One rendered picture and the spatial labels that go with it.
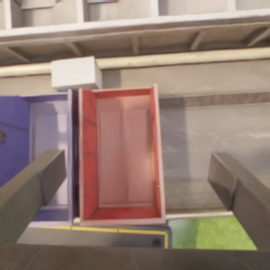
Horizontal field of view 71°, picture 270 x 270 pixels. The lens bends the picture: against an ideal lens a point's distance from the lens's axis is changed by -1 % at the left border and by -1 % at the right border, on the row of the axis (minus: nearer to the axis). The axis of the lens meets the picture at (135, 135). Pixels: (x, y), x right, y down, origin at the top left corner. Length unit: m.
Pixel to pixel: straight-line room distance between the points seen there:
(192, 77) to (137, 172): 0.35
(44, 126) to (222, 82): 0.58
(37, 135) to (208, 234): 1.20
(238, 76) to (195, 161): 0.30
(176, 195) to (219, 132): 0.23
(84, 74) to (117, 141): 0.22
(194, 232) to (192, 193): 0.86
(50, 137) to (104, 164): 0.19
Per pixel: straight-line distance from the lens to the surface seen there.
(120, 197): 0.60
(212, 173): 0.17
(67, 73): 0.58
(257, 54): 0.73
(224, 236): 1.52
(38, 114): 0.69
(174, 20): 0.51
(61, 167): 0.17
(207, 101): 0.65
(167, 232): 1.05
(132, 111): 0.61
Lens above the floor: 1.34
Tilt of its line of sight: 82 degrees down
